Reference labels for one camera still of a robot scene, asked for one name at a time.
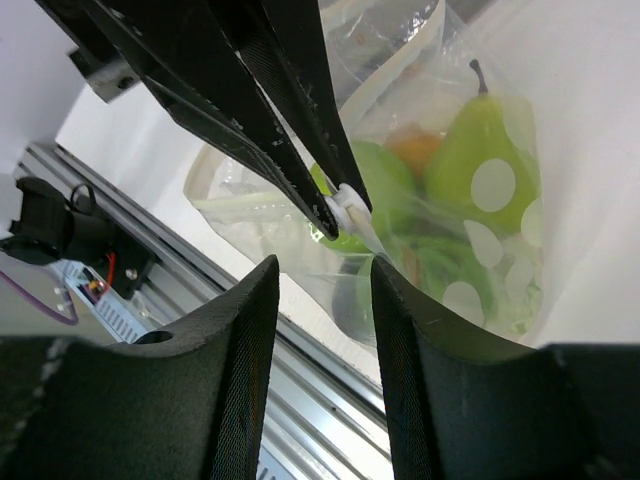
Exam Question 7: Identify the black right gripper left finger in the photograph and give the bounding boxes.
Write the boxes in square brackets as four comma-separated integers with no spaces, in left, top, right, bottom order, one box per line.
[1,256,280,479]

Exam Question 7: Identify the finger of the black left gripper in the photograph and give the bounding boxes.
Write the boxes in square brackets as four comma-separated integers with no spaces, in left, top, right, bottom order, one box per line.
[209,1,371,206]
[41,0,339,239]

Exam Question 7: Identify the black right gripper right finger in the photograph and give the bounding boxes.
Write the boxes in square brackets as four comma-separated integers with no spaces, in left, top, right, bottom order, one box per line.
[371,258,639,479]

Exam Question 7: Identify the orange fruit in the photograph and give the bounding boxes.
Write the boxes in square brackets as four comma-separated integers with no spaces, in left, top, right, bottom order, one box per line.
[385,125,445,178]

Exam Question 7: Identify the clear dotted zip bag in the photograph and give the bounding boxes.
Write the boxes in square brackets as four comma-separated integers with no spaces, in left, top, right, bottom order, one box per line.
[184,1,543,347]

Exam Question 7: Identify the green custard apple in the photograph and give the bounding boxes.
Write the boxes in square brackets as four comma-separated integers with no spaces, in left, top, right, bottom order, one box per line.
[399,236,495,326]

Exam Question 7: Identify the purple eggplant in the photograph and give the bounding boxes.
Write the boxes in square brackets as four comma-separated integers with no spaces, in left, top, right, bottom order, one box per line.
[331,274,376,347]

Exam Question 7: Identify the white slotted cable duct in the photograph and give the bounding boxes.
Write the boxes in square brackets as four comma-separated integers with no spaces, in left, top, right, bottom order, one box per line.
[51,260,152,344]

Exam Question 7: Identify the aluminium mounting rail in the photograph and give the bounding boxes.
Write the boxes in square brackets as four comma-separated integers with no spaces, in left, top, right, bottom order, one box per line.
[1,145,393,479]

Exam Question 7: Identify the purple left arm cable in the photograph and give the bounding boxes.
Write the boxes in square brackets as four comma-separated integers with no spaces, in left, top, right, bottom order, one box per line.
[0,269,81,327]

